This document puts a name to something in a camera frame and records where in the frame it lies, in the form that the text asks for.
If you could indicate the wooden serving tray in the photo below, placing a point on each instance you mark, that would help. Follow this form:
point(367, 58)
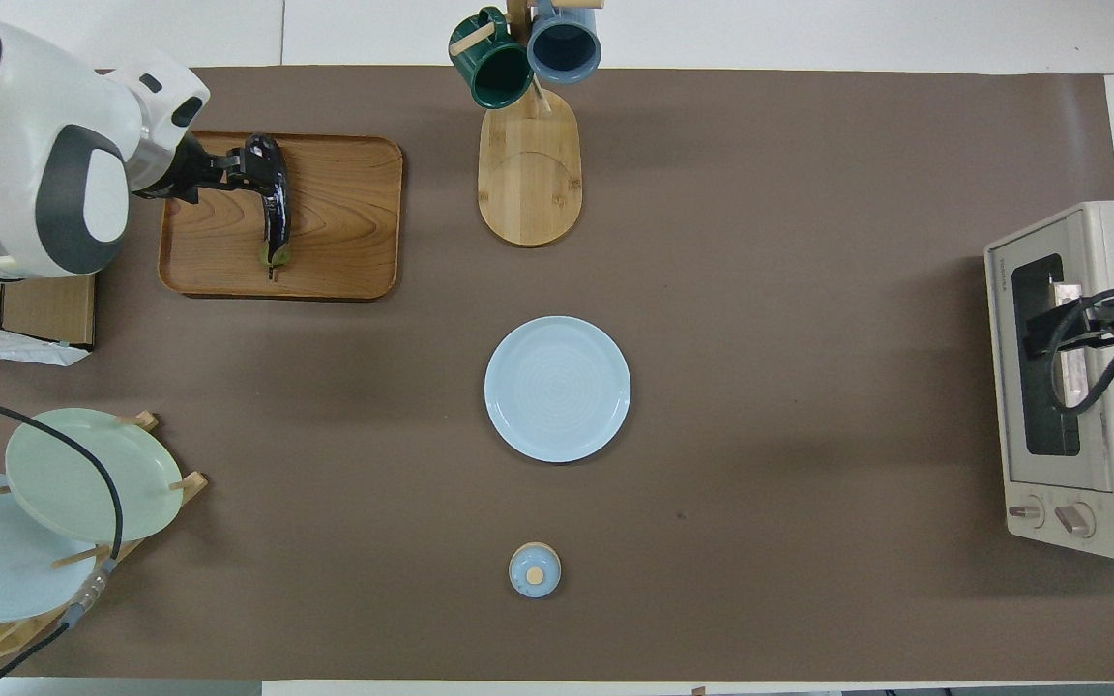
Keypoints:
point(344, 222)

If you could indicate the blue mug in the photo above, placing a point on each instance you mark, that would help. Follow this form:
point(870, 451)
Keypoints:
point(564, 43)

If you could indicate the light blue racked plate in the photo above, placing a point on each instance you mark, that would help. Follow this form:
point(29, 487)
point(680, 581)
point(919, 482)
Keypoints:
point(6, 570)

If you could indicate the dark green mug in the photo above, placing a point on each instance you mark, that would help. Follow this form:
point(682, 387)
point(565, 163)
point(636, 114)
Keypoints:
point(499, 72)

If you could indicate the wooden plate rack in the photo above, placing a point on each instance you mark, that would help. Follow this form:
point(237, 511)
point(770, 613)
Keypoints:
point(191, 483)

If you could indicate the wooden mug tree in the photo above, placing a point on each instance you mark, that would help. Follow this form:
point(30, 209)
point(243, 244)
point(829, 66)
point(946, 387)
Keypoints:
point(528, 184)

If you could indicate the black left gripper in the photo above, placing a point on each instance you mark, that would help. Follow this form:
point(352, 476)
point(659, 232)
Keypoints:
point(180, 172)

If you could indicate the white patterned cloth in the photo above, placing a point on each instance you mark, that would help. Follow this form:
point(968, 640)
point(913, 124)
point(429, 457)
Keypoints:
point(6, 346)

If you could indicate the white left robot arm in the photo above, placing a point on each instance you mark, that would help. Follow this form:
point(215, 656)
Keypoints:
point(25, 116)

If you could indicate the dark purple eggplant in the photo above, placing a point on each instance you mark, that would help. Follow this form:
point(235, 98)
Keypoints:
point(277, 222)

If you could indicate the brown table mat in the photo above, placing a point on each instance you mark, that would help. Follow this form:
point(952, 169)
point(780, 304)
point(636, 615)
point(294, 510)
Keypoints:
point(808, 290)

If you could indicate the low wooden box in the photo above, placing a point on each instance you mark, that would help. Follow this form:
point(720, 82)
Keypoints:
point(49, 309)

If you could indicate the pale green plate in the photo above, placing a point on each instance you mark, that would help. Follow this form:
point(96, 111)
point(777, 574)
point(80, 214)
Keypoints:
point(73, 474)

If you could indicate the small blue bell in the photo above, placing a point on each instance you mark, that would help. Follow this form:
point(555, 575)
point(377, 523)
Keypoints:
point(535, 572)

